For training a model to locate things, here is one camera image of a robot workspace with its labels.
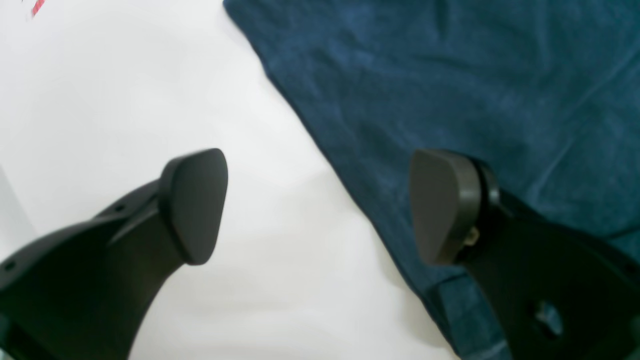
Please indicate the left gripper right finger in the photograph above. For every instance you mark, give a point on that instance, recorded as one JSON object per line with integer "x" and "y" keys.
{"x": 558, "y": 293}

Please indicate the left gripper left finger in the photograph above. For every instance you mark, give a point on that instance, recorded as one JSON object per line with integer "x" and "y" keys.
{"x": 83, "y": 292}

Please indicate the dark blue t-shirt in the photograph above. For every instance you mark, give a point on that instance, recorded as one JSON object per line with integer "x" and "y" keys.
{"x": 544, "y": 91}

